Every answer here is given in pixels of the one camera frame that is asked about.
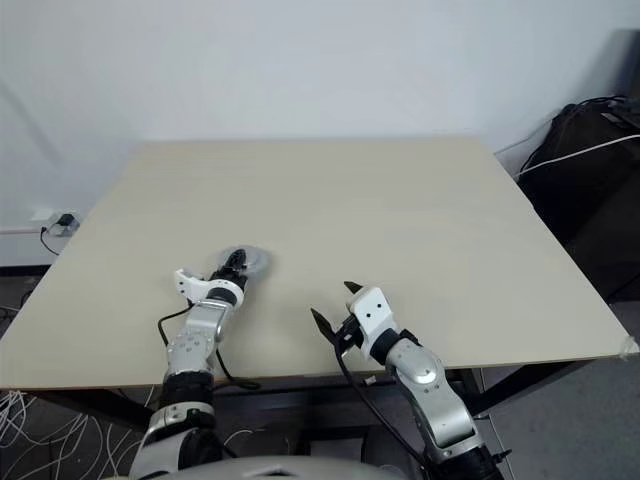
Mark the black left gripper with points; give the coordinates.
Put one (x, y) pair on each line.
(232, 275)

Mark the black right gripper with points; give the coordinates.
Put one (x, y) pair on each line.
(351, 336)

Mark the grey motor cover plate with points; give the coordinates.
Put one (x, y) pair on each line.
(260, 257)

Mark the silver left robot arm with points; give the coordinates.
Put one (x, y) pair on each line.
(192, 345)

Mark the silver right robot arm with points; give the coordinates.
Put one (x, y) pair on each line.
(425, 375)

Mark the small white clip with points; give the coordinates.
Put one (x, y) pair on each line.
(370, 380)

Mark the black power adapter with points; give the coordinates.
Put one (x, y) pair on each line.
(65, 221)

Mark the black equipment case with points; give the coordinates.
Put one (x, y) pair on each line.
(590, 210)

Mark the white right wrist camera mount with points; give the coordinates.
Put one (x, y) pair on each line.
(372, 310)

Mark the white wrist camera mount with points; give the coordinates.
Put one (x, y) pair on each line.
(372, 310)
(192, 286)

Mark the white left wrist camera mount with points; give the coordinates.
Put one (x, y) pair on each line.
(192, 286)

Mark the black table frame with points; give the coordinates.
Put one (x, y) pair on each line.
(300, 395)

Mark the white wall socket strip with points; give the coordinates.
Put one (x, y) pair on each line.
(42, 216)

